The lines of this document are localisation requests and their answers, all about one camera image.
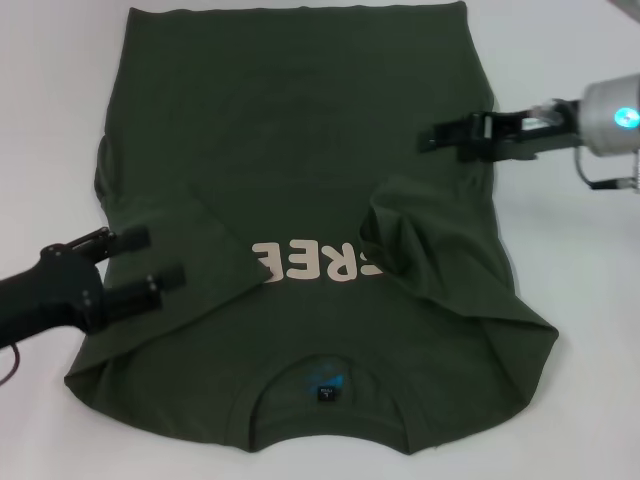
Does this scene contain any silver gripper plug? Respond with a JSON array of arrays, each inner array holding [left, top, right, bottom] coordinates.
[[530, 98, 567, 126]]

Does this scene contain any dark green FREE t-shirt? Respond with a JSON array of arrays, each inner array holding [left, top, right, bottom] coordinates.
[[63, 2, 560, 457]]

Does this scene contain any dark grey cable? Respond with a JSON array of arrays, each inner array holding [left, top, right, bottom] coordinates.
[[573, 147, 635, 191]]

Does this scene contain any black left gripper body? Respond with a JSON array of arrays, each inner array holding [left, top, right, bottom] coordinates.
[[0, 242, 106, 349]]

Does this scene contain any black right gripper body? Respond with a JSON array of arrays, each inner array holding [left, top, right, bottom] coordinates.
[[484, 99, 584, 162]]

